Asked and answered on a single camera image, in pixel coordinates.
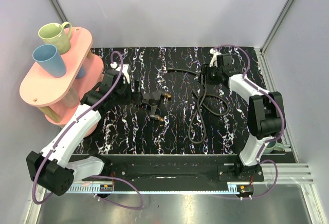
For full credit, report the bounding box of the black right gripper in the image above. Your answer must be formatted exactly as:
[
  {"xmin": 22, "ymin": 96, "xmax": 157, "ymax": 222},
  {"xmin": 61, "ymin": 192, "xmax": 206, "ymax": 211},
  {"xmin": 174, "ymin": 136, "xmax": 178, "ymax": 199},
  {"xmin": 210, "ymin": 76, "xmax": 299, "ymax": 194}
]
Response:
[{"xmin": 196, "ymin": 64, "xmax": 222, "ymax": 85}]

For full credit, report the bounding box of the grey faucet with brass fittings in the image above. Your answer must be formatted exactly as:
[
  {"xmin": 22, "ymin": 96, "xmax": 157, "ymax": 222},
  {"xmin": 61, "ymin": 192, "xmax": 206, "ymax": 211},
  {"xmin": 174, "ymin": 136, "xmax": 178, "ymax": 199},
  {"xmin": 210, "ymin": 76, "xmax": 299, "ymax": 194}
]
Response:
[{"xmin": 142, "ymin": 90, "xmax": 171, "ymax": 122}]

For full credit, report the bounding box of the black corrugated metal hose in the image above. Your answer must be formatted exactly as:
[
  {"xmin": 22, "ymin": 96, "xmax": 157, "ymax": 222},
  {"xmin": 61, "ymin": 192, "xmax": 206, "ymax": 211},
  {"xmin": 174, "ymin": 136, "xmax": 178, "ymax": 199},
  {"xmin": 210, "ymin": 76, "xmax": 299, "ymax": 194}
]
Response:
[{"xmin": 167, "ymin": 66, "xmax": 230, "ymax": 144}]

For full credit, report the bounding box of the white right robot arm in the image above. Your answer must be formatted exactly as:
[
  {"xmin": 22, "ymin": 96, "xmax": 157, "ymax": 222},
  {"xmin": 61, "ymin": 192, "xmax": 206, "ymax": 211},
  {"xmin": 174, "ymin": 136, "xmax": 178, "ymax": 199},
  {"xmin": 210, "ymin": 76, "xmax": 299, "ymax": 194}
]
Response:
[{"xmin": 201, "ymin": 49, "xmax": 285, "ymax": 181}]

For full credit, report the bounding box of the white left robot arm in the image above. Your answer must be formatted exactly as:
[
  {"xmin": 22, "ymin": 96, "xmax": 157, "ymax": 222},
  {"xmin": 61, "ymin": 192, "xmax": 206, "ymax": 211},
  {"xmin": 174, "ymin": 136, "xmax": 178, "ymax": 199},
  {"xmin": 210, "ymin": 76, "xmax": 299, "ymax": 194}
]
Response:
[{"xmin": 26, "ymin": 64, "xmax": 142, "ymax": 196}]

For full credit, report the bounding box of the black marble pattern mat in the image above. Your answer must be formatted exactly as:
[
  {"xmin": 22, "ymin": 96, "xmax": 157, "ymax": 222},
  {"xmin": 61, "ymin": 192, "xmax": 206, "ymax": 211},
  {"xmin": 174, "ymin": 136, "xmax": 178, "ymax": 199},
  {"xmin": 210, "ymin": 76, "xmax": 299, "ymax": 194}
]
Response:
[{"xmin": 74, "ymin": 46, "xmax": 267, "ymax": 155}]

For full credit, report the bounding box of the blue plastic cup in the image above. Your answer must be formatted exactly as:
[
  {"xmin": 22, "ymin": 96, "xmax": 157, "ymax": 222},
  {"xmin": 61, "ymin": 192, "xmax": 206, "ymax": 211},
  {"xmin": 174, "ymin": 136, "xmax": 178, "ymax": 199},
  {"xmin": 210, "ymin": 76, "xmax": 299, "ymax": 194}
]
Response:
[
  {"xmin": 76, "ymin": 65, "xmax": 86, "ymax": 79},
  {"xmin": 32, "ymin": 44, "xmax": 66, "ymax": 78}
]

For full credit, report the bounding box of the pink two-tier wooden shelf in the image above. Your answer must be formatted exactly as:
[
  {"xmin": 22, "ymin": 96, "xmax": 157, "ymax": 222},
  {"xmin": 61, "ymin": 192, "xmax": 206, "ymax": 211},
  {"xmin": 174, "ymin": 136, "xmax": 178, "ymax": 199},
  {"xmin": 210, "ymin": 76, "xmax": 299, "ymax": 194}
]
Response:
[{"xmin": 20, "ymin": 27, "xmax": 104, "ymax": 128}]

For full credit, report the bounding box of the teal ceramic mug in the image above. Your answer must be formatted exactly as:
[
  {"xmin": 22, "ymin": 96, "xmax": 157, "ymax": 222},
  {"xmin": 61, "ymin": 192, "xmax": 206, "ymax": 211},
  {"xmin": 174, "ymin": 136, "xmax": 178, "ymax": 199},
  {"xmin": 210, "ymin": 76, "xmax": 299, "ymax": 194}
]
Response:
[{"xmin": 263, "ymin": 141, "xmax": 285, "ymax": 155}]

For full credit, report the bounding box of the green ceramic mug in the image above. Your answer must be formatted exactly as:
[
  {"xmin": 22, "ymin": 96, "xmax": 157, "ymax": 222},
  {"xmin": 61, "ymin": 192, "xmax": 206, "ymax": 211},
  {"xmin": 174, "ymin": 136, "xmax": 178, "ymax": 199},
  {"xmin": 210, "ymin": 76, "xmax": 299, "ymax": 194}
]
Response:
[{"xmin": 38, "ymin": 22, "xmax": 72, "ymax": 54}]

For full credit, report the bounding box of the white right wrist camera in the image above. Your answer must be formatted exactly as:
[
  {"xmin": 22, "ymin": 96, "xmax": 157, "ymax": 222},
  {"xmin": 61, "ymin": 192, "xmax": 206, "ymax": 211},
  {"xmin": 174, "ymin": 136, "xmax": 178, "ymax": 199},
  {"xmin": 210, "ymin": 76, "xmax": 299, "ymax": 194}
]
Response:
[{"xmin": 209, "ymin": 48, "xmax": 221, "ymax": 67}]

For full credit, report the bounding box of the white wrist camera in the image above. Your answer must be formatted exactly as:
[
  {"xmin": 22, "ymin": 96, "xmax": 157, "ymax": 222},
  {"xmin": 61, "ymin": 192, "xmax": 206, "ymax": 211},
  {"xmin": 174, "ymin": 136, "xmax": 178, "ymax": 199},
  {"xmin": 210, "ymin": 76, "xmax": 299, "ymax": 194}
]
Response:
[
  {"xmin": 110, "ymin": 62, "xmax": 131, "ymax": 84},
  {"xmin": 209, "ymin": 48, "xmax": 221, "ymax": 67}
]

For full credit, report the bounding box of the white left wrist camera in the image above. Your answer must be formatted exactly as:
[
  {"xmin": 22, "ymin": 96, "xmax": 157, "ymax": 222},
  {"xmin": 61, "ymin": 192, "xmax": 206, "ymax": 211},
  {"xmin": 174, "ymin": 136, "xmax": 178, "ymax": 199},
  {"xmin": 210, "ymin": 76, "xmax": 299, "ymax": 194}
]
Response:
[{"xmin": 110, "ymin": 62, "xmax": 131, "ymax": 84}]

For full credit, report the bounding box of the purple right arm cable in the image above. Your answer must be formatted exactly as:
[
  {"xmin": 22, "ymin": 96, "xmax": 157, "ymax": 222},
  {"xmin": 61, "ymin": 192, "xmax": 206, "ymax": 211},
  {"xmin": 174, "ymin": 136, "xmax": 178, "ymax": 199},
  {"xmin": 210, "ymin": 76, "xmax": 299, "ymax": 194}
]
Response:
[{"xmin": 213, "ymin": 44, "xmax": 286, "ymax": 201}]

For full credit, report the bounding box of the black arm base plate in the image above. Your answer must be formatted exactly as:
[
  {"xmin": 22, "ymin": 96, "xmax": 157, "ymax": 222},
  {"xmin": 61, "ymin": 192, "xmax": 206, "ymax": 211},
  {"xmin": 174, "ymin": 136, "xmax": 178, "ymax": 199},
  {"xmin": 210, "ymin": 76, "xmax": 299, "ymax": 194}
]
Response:
[{"xmin": 81, "ymin": 163, "xmax": 265, "ymax": 183}]

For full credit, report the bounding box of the aluminium frame rail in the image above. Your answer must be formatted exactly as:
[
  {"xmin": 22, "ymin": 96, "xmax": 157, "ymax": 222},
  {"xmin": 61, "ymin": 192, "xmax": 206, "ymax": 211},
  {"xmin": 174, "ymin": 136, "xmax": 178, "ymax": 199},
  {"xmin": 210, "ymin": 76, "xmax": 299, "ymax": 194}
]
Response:
[{"xmin": 34, "ymin": 162, "xmax": 316, "ymax": 195}]

